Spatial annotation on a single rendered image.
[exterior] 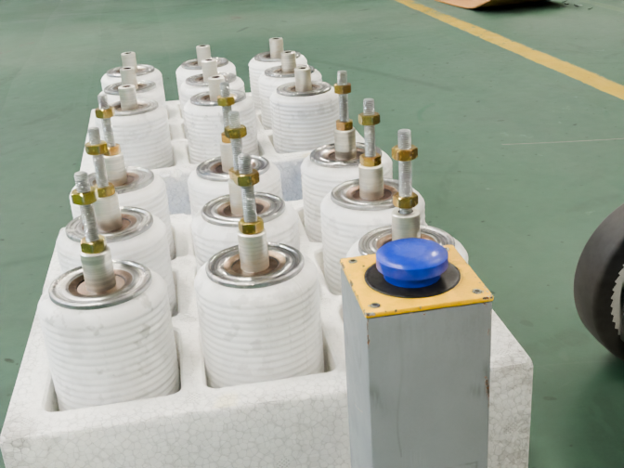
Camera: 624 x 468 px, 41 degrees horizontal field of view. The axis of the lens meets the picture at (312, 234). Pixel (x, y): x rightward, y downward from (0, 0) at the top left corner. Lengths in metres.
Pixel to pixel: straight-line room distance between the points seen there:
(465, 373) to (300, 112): 0.70
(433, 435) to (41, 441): 0.28
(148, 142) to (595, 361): 0.61
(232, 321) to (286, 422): 0.08
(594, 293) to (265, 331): 0.41
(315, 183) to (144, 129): 0.33
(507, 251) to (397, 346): 0.81
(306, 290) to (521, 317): 0.50
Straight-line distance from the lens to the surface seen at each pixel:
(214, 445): 0.63
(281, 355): 0.63
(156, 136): 1.12
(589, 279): 0.92
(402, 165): 0.63
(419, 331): 0.45
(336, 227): 0.74
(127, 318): 0.61
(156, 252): 0.73
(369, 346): 0.45
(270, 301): 0.60
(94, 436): 0.62
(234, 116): 0.72
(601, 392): 0.95
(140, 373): 0.63
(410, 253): 0.46
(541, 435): 0.88
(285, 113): 1.13
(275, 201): 0.75
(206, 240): 0.73
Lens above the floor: 0.53
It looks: 24 degrees down
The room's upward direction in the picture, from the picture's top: 4 degrees counter-clockwise
